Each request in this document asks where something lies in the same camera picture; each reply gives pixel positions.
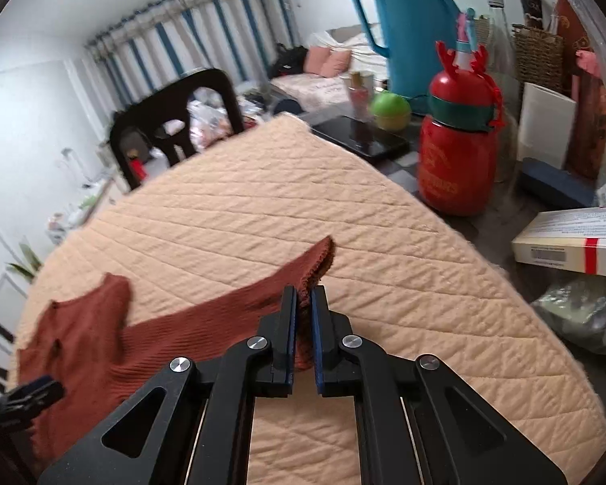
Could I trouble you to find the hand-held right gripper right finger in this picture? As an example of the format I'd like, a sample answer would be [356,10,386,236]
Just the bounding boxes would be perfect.
[310,285,569,485]

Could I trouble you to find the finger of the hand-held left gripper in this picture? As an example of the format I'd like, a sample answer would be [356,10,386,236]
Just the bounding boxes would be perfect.
[0,378,65,422]

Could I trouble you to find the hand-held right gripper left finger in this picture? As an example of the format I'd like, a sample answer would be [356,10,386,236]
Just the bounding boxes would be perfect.
[38,285,299,485]

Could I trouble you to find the rust knitted sweater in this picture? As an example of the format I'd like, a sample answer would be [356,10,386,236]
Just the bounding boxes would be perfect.
[17,235,337,460]

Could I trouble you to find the green potted plant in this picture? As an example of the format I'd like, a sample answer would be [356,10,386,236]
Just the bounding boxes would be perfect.
[7,242,44,281]

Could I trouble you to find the peach quilted blanket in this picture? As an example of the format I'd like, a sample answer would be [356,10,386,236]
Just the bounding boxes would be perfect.
[7,114,606,485]

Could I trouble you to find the black phone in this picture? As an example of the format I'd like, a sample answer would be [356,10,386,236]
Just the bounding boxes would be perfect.
[310,115,410,158]

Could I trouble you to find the red antler water bottle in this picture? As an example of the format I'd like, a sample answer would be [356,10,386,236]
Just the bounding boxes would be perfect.
[417,9,508,218]

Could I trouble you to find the green round cup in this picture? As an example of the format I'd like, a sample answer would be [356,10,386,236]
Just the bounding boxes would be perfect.
[372,90,412,131]

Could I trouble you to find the small pink glass jar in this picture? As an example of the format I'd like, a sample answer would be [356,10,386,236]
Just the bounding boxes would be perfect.
[347,72,375,121]

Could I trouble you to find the bed with light bedding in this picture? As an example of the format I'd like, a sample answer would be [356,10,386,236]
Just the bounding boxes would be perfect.
[270,25,389,112]

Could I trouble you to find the white medicine box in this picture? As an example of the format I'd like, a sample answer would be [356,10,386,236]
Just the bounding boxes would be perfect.
[511,205,606,280]

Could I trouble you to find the clear plastic bag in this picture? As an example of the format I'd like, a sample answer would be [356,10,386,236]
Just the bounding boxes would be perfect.
[530,278,606,369]

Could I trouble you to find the black wooden chair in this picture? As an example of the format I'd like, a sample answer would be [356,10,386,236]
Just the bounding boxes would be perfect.
[108,68,246,193]

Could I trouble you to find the pink pillow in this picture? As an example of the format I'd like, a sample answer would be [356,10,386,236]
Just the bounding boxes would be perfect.
[320,51,351,78]
[303,46,330,74]

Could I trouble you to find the black backpack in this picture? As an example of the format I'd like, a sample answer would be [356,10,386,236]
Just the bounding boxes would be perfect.
[270,44,309,79]

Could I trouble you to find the dark blue case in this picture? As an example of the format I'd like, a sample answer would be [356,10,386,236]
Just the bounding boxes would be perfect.
[520,158,597,209]

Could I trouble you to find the white paper box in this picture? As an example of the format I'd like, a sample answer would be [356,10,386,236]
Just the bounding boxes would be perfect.
[516,83,577,170]

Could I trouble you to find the striped blue beige curtains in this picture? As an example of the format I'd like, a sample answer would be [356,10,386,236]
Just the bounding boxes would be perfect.
[83,0,301,107]

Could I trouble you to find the blue thermos jug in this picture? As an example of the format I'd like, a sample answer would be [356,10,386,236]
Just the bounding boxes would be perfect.
[347,0,478,117]

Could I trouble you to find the clear glass bottle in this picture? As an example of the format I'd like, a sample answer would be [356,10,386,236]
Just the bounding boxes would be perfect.
[477,0,521,183]

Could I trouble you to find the red-brown printed packet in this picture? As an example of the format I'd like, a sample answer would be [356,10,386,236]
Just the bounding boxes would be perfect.
[553,0,606,180]

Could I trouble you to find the wicker basket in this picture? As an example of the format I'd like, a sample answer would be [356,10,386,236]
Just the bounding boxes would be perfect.
[512,25,566,97]

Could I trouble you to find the dark brown printed packet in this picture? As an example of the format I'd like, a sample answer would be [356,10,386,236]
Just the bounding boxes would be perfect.
[514,0,543,28]

